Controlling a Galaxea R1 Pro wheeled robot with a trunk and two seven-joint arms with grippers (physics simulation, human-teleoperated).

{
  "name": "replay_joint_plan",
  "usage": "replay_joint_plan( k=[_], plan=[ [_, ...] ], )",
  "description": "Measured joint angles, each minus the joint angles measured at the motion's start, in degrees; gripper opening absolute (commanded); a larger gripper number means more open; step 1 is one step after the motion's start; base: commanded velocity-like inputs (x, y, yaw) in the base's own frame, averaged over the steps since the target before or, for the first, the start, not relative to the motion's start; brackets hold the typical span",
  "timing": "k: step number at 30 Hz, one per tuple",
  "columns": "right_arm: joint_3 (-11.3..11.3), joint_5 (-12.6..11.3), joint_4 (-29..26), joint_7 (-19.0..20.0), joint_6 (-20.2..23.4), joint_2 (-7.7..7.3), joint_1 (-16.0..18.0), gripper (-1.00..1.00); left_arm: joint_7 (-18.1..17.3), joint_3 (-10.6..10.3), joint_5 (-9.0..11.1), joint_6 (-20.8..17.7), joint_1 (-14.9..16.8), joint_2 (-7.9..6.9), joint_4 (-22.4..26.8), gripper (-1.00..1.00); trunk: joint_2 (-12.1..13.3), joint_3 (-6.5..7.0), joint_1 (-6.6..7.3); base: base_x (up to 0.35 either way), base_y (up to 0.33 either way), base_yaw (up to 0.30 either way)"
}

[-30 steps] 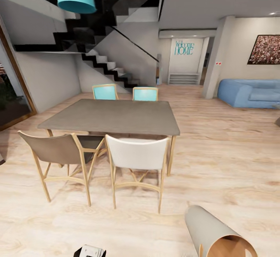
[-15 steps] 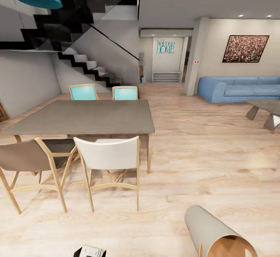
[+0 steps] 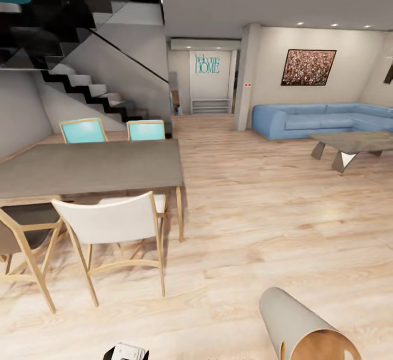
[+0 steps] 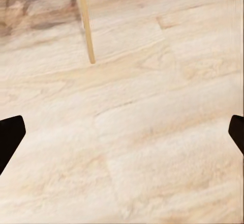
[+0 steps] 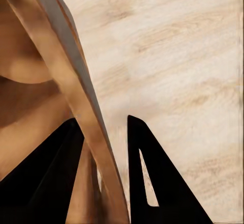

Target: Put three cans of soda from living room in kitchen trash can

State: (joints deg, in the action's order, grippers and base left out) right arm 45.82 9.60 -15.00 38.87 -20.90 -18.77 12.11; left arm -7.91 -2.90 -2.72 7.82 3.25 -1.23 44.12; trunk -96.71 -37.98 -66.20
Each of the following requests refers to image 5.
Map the trash can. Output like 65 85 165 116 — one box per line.
0 0 131 224

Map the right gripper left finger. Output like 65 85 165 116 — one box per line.
0 118 84 224

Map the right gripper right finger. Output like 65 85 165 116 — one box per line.
127 115 213 224

